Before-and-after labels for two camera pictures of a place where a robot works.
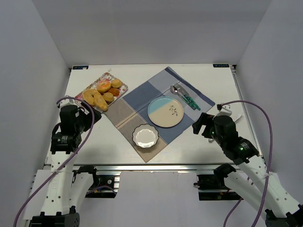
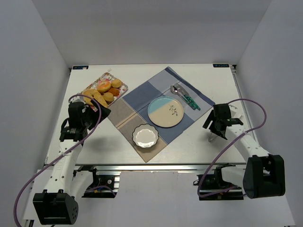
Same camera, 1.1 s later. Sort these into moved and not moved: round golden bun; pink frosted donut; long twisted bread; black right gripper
Moved: black right gripper
Not moved: round golden bun; long twisted bread; pink frosted donut
